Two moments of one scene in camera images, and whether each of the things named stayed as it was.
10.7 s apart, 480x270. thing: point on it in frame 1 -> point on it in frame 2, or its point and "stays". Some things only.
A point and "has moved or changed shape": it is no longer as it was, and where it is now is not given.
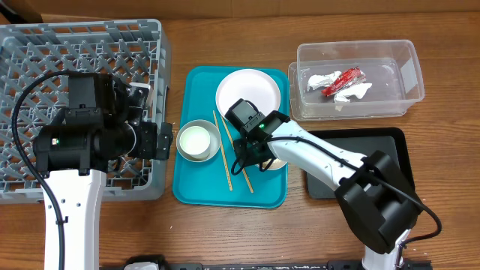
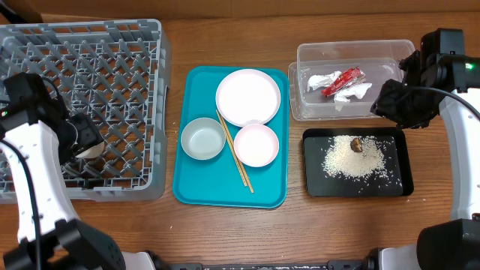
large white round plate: x=250 y=85 stays
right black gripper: x=245 y=151 -> x=392 y=103
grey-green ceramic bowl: x=215 y=139 has moved or changed shape
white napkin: x=323 y=80 stays
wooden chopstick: x=233 y=145 stays
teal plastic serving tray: x=211 y=183 stays
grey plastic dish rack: x=136 y=51 stays
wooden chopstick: x=223 y=153 -> x=232 y=148
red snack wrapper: x=346 y=78 stays
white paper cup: x=195 y=141 has moved or changed shape
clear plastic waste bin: x=354 y=79 stays
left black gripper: x=148 y=148 -> x=91 y=136
